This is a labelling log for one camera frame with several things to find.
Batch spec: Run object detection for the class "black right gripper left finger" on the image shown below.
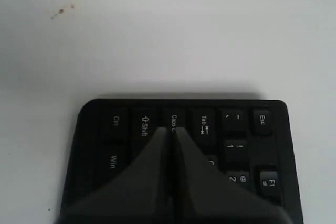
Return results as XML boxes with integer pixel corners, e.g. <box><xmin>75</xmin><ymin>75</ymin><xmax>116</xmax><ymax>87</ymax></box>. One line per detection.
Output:
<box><xmin>57</xmin><ymin>127</ymin><xmax>170</xmax><ymax>223</ymax></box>

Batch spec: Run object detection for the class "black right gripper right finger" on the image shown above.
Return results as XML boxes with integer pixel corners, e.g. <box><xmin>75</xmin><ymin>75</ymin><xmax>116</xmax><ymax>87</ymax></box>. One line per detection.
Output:
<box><xmin>173</xmin><ymin>127</ymin><xmax>291</xmax><ymax>223</ymax></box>

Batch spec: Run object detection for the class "black acer keyboard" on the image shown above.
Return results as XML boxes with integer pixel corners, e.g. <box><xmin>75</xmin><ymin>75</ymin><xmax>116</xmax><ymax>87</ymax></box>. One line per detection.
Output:
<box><xmin>57</xmin><ymin>99</ymin><xmax>303</xmax><ymax>223</ymax></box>

